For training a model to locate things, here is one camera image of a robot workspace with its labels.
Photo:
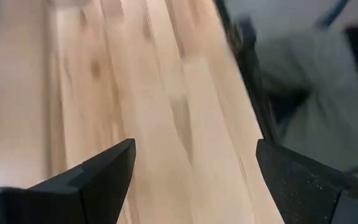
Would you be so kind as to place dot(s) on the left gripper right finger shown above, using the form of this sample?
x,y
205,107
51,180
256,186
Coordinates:
x,y
306,199

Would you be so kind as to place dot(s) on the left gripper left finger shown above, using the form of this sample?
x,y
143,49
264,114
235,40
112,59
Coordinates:
x,y
73,202

